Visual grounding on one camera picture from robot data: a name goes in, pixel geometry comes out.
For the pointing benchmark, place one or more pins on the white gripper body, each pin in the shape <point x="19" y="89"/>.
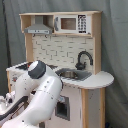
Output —
<point x="6" y="102"/>

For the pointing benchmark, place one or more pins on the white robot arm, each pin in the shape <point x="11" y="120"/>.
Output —
<point x="48" y="86"/>

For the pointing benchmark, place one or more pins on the wooden toy kitchen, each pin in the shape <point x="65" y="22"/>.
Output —
<point x="62" y="49"/>

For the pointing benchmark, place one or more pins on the black toy stovetop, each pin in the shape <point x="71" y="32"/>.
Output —
<point x="26" y="66"/>

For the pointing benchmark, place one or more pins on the grey ice dispenser panel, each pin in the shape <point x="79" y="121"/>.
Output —
<point x="62" y="109"/>

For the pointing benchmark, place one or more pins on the white cabinet door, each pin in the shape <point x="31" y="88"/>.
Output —
<point x="74" y="95"/>

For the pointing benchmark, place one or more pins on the grey toy sink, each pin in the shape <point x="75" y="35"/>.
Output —
<point x="73" y="74"/>

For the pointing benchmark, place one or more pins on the grey range hood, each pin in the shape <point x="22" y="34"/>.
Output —
<point x="39" y="26"/>

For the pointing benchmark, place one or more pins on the black toy faucet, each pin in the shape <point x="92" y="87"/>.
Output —
<point x="81" y="64"/>

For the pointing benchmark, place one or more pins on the white toy microwave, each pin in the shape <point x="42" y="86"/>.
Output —
<point x="74" y="24"/>

